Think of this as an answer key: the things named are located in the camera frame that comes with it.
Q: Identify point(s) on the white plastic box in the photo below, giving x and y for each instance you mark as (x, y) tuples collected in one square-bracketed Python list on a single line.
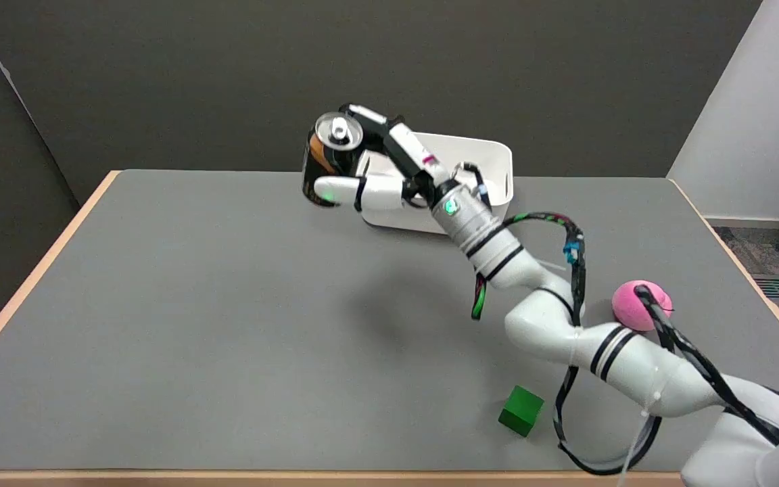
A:
[(470, 169)]

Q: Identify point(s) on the pink ball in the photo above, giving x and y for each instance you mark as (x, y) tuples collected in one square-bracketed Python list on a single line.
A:
[(638, 306)]

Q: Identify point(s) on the green cube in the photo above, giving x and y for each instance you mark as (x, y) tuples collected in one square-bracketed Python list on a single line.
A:
[(521, 410)]

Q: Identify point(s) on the black beverage can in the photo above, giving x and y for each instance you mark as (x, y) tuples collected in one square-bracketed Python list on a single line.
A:
[(327, 157)]

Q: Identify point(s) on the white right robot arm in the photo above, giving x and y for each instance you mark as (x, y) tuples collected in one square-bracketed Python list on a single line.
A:
[(565, 318)]

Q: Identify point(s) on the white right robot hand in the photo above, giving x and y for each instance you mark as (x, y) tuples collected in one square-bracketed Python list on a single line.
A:
[(389, 189)]

